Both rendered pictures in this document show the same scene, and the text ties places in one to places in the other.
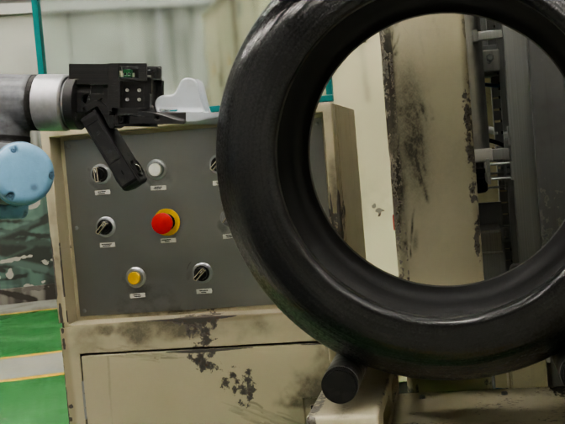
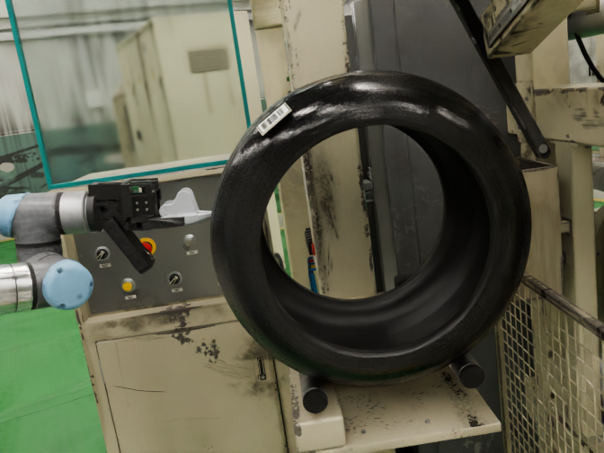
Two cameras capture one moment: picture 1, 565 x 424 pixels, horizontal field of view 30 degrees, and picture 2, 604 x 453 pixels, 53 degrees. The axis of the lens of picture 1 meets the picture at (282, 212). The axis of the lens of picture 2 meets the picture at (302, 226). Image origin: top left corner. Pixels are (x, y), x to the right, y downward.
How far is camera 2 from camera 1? 0.40 m
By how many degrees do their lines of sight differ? 15
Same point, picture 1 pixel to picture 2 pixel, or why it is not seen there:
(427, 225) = (338, 253)
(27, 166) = (72, 281)
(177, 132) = not seen: hidden behind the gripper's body
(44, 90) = (71, 208)
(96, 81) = (111, 197)
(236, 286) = (199, 285)
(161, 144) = not seen: hidden behind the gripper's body
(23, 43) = not seen: outside the picture
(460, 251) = (360, 269)
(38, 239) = (15, 190)
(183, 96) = (181, 204)
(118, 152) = (133, 247)
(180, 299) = (161, 297)
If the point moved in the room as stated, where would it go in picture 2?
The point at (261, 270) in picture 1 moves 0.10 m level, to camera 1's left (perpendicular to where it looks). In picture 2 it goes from (254, 331) to (196, 343)
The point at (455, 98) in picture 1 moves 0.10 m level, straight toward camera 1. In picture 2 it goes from (352, 170) to (359, 175)
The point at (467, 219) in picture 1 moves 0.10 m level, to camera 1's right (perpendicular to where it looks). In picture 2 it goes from (364, 248) to (404, 240)
